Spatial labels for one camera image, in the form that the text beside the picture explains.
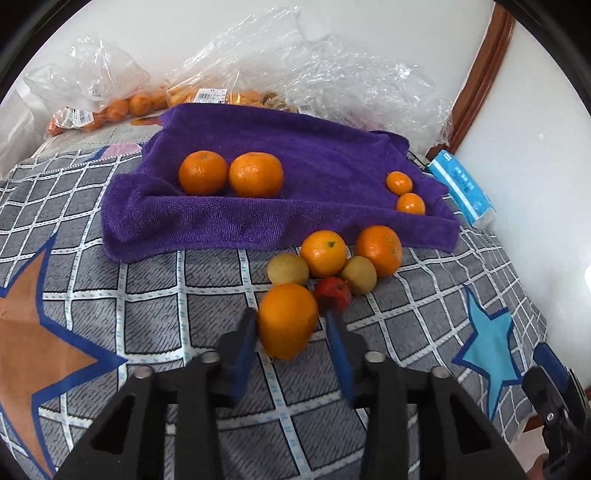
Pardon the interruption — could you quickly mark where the clear bag of kumquats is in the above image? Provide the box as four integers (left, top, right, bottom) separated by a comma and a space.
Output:
164, 9, 278, 109

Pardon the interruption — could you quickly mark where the small red fruit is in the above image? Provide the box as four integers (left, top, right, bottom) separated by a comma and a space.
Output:
314, 277, 353, 315

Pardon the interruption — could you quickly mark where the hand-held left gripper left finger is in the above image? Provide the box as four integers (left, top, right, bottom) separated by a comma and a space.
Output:
55, 307, 258, 480

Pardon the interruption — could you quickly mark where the clear bag of red fruit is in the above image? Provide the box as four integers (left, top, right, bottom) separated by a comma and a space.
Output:
295, 34, 455, 148

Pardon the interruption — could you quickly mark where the clear bag of tan fruit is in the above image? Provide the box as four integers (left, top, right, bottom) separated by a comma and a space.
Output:
259, 28, 324, 114

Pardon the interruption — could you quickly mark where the large mandarin orange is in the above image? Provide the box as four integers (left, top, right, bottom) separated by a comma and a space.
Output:
355, 224, 404, 278

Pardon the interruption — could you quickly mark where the yellow-green round fruit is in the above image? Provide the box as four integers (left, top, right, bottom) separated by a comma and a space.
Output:
340, 256, 378, 295
267, 253, 310, 287

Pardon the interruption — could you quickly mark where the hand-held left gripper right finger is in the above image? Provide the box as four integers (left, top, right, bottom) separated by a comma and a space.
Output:
325, 312, 528, 480

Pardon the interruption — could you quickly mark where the wooden door frame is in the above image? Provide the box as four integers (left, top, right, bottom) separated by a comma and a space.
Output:
445, 7, 515, 155

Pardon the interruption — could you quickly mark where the clear bag of mandarins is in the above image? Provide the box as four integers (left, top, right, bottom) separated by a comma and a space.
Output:
23, 37, 169, 137

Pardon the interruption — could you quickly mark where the pale printed bedsheet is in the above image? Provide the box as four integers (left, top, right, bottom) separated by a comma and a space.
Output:
34, 117, 164, 160

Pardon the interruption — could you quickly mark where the purple towel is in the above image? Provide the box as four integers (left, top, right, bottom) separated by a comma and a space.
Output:
100, 103, 461, 265

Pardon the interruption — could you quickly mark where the black cable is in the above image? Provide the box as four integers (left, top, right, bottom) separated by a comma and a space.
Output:
406, 148, 435, 172

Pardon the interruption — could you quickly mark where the grey checked star blanket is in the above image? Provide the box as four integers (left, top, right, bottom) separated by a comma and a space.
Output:
0, 138, 550, 480

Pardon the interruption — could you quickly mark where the blue tissue pack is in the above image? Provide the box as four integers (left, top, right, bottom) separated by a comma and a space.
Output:
426, 149, 496, 228

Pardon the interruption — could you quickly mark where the small mandarin orange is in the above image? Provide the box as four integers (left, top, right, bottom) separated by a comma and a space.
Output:
396, 192, 426, 216
386, 171, 413, 195

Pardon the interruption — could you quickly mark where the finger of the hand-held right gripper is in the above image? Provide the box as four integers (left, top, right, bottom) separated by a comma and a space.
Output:
533, 344, 591, 416
522, 366, 575, 439

